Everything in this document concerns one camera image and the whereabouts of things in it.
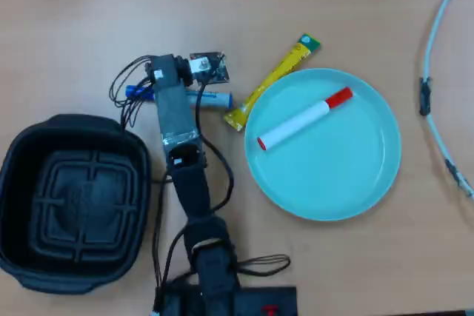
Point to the white marker with red cap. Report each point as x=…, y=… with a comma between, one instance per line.
x=296, y=121

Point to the white pen with blue cap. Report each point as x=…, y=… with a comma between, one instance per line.
x=212, y=100

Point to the small wrist camera board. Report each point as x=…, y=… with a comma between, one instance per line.
x=209, y=68

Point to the yellow stick packet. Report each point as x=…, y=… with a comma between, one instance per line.
x=276, y=72

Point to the red clamp knob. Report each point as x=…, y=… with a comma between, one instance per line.
x=269, y=309

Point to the black taped gripper body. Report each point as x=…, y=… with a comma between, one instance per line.
x=172, y=105

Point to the black square bowl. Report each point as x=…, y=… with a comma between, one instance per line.
x=74, y=197

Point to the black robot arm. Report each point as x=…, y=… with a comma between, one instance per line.
x=200, y=212

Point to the teal round plate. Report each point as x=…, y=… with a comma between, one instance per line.
x=333, y=168

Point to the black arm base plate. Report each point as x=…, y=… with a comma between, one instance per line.
x=266, y=299

